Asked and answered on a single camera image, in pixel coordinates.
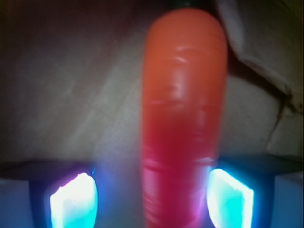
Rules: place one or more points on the brown paper bag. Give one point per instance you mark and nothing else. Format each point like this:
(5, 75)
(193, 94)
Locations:
(70, 77)

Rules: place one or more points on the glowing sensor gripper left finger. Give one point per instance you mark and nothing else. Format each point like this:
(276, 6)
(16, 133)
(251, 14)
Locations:
(48, 194)

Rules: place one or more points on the orange carrot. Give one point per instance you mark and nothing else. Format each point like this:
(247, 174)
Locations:
(184, 77)

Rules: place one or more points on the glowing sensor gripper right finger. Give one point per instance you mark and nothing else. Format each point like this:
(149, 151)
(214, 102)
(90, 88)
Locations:
(256, 191)

